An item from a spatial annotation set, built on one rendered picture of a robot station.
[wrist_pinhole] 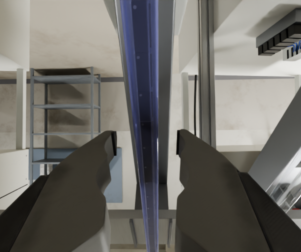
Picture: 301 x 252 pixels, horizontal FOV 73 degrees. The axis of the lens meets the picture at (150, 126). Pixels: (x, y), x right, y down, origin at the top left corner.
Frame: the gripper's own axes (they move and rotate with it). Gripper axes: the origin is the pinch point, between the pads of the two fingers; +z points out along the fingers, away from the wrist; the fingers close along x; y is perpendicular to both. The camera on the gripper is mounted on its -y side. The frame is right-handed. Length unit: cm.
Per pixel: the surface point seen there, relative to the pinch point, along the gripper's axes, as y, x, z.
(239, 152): 40, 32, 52
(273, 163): 18.1, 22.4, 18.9
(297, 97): 5.6, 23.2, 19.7
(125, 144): 179, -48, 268
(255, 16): -6, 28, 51
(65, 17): -7, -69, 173
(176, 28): -5.3, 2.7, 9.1
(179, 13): -6.5, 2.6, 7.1
